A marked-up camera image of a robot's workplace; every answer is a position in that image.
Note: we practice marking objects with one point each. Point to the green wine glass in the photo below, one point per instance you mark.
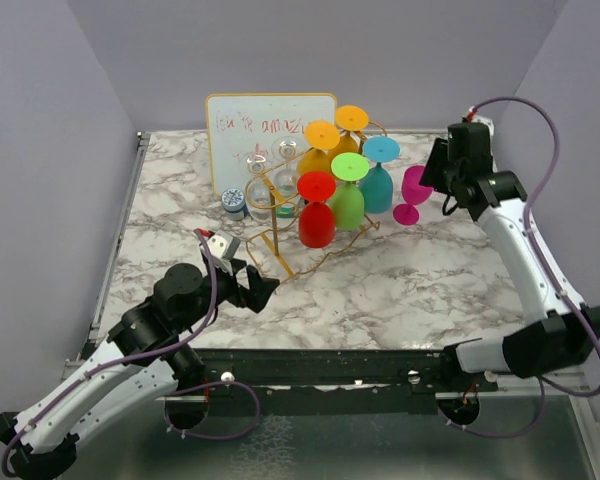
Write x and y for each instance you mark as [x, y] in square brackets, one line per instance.
[347, 203]

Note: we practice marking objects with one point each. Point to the yellow framed whiteboard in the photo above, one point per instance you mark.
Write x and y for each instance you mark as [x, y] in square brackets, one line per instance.
[243, 125]

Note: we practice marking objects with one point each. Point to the teal wine glass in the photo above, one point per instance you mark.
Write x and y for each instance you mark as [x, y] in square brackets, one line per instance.
[377, 186]

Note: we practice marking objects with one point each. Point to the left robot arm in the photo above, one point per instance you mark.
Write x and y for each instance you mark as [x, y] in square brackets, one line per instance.
[142, 358]

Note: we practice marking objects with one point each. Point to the gold wire glass rack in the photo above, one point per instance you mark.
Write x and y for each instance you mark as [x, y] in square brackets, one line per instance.
[282, 236]

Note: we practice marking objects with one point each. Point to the blue white small can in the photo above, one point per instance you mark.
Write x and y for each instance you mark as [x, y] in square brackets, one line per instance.
[234, 204]

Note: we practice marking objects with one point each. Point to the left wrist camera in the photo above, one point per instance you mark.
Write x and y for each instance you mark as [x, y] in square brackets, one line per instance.
[218, 250]

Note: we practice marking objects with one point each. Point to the front orange wine glass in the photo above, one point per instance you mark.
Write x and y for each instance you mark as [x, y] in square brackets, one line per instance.
[321, 137]

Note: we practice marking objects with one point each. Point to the front clear wine glass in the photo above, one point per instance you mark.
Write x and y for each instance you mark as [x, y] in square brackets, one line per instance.
[257, 191]

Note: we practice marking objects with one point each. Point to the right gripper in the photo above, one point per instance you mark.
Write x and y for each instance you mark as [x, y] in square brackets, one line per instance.
[432, 171]

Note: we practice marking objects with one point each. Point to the pink wine glass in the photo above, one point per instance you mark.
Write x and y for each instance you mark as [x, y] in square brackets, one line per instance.
[413, 194]

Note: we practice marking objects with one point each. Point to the rear orange wine glass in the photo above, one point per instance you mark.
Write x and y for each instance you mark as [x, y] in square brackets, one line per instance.
[350, 119]

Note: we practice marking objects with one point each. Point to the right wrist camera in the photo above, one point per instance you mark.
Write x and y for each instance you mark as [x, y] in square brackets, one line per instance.
[469, 147]

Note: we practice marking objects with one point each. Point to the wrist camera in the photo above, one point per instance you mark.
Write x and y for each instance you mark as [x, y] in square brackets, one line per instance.
[469, 147]
[218, 250]

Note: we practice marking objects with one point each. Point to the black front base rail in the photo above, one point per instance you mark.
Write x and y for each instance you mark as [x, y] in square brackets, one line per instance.
[327, 382]

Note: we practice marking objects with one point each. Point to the clear wine glass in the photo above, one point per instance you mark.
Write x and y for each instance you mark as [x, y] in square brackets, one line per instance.
[257, 191]
[285, 177]

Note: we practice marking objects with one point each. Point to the orange wine glass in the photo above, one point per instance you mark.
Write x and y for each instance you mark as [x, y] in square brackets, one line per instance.
[350, 119]
[321, 137]

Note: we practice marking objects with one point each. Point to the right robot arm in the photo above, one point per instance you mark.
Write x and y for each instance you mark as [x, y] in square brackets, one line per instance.
[561, 328]

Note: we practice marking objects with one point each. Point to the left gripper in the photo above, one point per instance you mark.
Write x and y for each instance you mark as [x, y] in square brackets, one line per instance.
[260, 288]

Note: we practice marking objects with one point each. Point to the red wine glass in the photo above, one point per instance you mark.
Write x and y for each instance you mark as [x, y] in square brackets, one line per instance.
[316, 221]

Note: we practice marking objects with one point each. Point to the rear clear wine glass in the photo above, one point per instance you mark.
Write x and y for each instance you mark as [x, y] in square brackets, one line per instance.
[285, 177]

